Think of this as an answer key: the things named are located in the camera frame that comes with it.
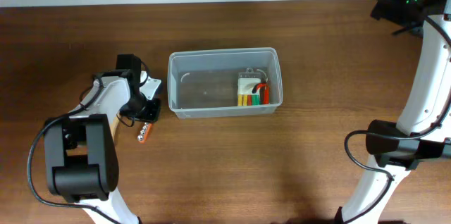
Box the clear case of coloured bits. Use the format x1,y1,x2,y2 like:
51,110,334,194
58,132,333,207
237,68,269,106

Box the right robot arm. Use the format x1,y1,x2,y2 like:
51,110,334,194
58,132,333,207
333,0,450,223

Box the orange scraper wooden handle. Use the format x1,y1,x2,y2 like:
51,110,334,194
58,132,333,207
110,116,120,141

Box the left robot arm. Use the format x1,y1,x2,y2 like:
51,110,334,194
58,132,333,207
38,54,161,223

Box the orange socket rail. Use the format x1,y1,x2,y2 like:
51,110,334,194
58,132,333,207
137,123,153,143

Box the red black cutting pliers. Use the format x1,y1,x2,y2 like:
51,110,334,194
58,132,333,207
252,82,270,105

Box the clear plastic container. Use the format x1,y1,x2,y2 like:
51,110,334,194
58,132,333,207
167,47,283,119

